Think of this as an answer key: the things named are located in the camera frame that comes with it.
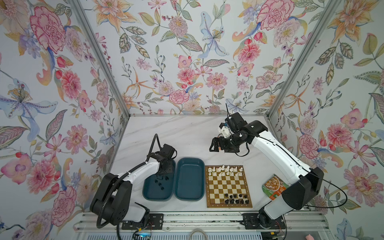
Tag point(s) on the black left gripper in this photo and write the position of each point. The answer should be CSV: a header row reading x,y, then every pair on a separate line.
x,y
170,163

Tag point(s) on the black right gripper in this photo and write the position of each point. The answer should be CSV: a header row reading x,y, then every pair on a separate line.
x,y
220,140

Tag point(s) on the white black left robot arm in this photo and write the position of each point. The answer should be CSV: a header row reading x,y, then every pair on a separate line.
x,y
111,202

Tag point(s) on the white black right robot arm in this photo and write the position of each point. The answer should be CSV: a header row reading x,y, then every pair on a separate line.
x,y
304,183

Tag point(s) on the wooden chess board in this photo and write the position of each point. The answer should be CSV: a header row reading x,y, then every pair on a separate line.
x,y
227,187

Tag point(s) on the right teal plastic tray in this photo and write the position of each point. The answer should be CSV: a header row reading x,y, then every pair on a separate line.
x,y
190,179

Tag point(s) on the teal plastic tray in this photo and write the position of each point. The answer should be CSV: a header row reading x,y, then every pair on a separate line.
x,y
152,191
190,179

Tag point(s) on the left teal plastic tray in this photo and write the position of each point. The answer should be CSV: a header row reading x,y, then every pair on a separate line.
x,y
152,191

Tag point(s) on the green snack packet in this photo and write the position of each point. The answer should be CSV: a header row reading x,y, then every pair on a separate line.
x,y
274,187

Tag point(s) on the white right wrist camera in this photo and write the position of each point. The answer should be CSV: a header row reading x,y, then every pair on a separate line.
x,y
224,130

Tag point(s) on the aluminium mounting rail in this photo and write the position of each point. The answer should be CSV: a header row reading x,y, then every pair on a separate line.
x,y
226,221

